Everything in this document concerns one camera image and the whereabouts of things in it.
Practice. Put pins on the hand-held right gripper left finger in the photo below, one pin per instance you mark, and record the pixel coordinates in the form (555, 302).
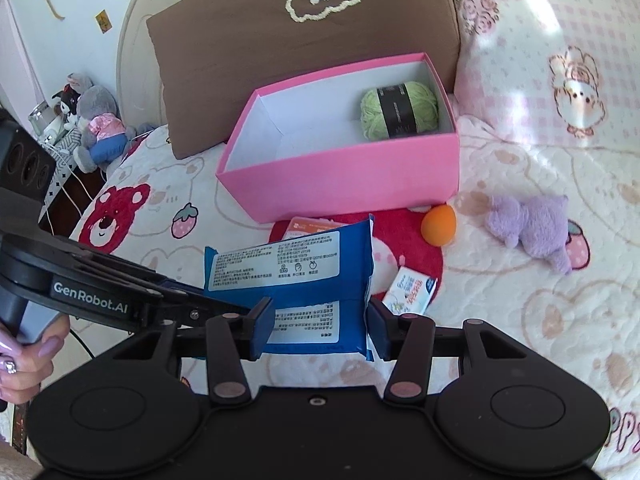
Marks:
(260, 327)

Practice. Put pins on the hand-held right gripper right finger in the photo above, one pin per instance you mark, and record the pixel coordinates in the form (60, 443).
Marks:
(382, 330)

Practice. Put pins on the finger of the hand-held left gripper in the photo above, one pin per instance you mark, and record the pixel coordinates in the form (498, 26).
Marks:
(190, 305)

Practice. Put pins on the white tissue packet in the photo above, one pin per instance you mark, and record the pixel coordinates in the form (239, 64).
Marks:
(407, 292)

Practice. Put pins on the blue wet wipes packet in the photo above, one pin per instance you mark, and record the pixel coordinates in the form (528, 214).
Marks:
(300, 280)

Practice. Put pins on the clear plastic box orange label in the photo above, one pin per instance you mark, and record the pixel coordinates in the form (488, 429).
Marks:
(310, 227)

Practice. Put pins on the orange makeup sponge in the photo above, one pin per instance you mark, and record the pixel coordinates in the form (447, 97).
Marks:
(437, 225)

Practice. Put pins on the pink cardboard box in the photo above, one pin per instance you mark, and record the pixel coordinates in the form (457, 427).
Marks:
(350, 175)

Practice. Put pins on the purple plush toy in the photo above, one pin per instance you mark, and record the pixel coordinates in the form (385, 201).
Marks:
(535, 225)

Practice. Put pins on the green yarn ball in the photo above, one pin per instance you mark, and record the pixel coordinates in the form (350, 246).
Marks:
(372, 110)

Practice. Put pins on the person's left hand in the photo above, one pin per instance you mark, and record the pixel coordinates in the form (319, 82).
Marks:
(30, 370)

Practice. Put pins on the dark wooden nightstand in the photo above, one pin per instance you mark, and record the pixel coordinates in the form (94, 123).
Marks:
(75, 205)

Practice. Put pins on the printed bear blanket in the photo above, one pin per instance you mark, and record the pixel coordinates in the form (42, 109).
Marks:
(500, 310)

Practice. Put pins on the grey plush rabbit toy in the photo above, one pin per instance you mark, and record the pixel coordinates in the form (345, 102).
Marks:
(102, 130)

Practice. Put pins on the glass jar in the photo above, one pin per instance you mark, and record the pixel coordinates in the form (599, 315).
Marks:
(39, 117)

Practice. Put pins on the black and white plush toy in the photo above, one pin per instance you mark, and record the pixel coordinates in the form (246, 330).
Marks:
(67, 107)

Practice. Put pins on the beige headboard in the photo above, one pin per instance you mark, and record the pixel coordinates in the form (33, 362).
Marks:
(137, 35)

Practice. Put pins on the brown cushion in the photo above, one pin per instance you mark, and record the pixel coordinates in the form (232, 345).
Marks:
(250, 45)

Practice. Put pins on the pink checked pillow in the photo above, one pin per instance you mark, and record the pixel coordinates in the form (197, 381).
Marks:
(550, 25)

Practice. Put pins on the yellow wall sticker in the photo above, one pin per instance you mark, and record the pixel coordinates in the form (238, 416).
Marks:
(103, 22)

